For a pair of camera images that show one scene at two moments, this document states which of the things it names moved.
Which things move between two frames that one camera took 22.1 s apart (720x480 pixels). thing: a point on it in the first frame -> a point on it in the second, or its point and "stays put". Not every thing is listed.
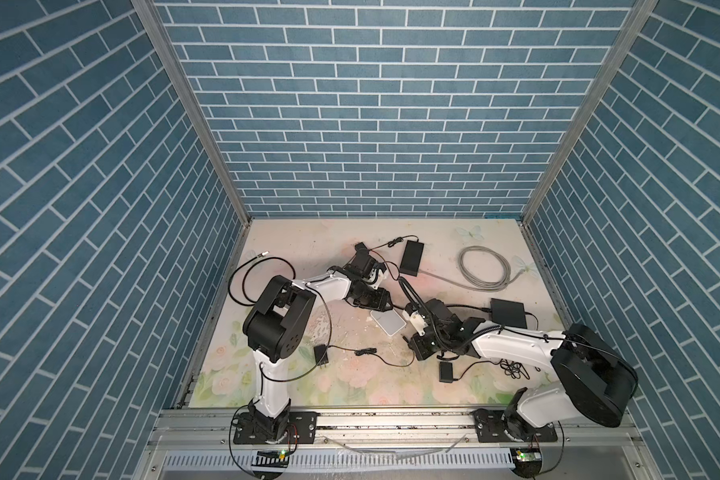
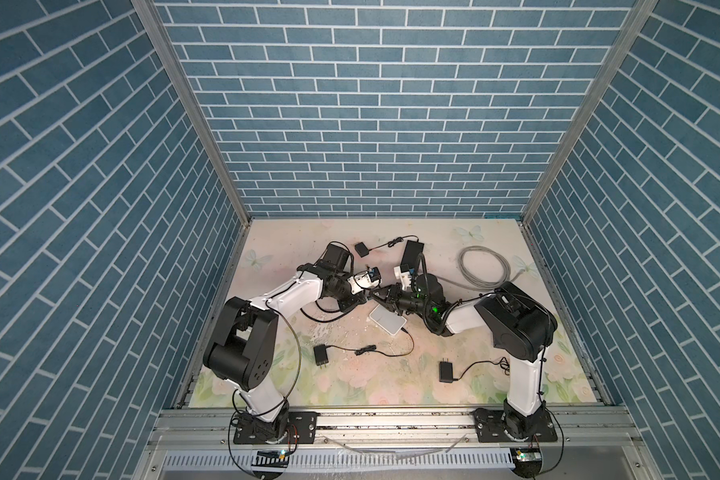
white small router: [389, 320] stays put
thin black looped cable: [253, 264] -> [326, 311]
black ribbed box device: [412, 258] stays put
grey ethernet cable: [470, 283] stays put
